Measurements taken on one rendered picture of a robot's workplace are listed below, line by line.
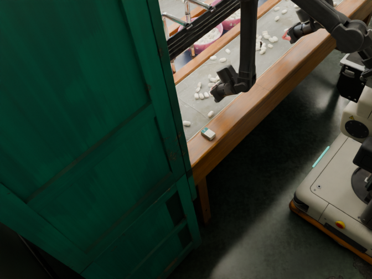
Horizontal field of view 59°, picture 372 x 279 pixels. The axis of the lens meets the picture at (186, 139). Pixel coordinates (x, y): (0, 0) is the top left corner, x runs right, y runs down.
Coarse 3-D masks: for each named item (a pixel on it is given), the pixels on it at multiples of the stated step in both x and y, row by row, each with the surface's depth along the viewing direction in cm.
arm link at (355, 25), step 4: (348, 24) 104; (352, 24) 103; (356, 24) 102; (360, 24) 103; (356, 28) 100; (360, 28) 101; (364, 28) 103; (364, 32) 102; (368, 32) 102; (364, 36) 100; (368, 36) 100; (364, 40) 101; (368, 40) 100; (364, 44) 101; (368, 44) 101; (360, 48) 103; (364, 48) 102
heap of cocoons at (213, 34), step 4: (216, 28) 198; (212, 32) 196; (216, 32) 193; (204, 36) 192; (208, 36) 194; (212, 36) 192; (216, 36) 191; (200, 40) 191; (204, 40) 190; (208, 40) 190; (212, 40) 189; (196, 48) 189
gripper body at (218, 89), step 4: (220, 84) 146; (224, 84) 142; (216, 88) 146; (220, 88) 143; (212, 92) 145; (216, 92) 146; (220, 92) 144; (224, 92) 141; (216, 96) 146; (220, 96) 147; (224, 96) 148; (216, 100) 146; (220, 100) 147
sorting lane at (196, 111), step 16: (336, 0) 199; (272, 16) 197; (288, 16) 195; (256, 32) 190; (272, 32) 188; (224, 48) 185; (272, 48) 180; (288, 48) 178; (208, 64) 178; (224, 64) 177; (256, 64) 174; (272, 64) 172; (192, 80) 172; (208, 80) 171; (192, 96) 166; (192, 112) 159; (208, 112) 158; (192, 128) 154
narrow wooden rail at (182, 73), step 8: (272, 0) 202; (280, 0) 204; (264, 8) 198; (232, 32) 188; (216, 40) 186; (224, 40) 185; (208, 48) 182; (216, 48) 182; (200, 56) 179; (208, 56) 179; (192, 64) 176; (200, 64) 178; (176, 72) 174; (184, 72) 173; (192, 72) 176; (176, 80) 170
